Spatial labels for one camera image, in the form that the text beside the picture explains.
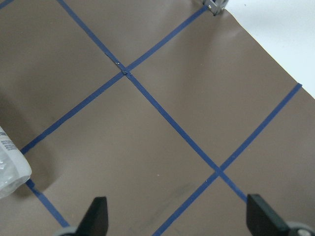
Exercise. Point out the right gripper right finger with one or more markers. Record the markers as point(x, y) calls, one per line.
point(262, 220)

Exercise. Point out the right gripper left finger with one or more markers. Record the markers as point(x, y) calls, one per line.
point(94, 222)

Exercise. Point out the clear tennis ball can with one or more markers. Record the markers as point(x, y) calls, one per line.
point(14, 168)

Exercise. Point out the metal corner clamp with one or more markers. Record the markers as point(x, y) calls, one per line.
point(215, 6)

